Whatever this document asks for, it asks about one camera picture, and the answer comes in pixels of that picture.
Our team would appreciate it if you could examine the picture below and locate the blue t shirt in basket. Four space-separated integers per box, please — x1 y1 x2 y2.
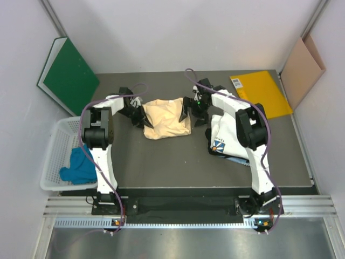
59 147 97 185

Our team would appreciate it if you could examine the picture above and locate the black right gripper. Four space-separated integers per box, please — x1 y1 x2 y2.
179 97 211 127

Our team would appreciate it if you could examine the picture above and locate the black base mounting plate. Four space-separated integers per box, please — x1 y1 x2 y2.
92 196 284 219

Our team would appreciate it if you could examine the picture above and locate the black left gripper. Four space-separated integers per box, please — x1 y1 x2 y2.
118 105 152 130

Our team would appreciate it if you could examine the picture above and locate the aluminium frame rail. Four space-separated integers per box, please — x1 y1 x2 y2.
43 195 337 217

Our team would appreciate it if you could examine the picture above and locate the cream yellow t shirt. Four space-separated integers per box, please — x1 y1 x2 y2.
142 98 191 140

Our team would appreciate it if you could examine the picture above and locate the white t shirt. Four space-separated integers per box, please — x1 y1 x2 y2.
209 113 249 161

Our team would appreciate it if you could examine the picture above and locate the perforated cable duct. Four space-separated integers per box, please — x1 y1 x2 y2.
54 217 268 229

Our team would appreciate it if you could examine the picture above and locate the green binder folder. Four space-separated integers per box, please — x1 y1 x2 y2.
37 37 100 116

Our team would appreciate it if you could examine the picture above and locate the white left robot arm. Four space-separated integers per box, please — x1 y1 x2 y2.
78 87 153 214

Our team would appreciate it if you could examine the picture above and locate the yellow plastic folder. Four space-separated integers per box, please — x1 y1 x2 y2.
230 71 293 119

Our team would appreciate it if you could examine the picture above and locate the beige cardboard folder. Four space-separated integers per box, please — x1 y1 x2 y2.
281 35 326 110

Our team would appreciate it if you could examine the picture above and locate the white plastic basket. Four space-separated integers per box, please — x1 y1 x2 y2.
40 117 97 192

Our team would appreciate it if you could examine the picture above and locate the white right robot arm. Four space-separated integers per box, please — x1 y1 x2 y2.
179 78 277 214

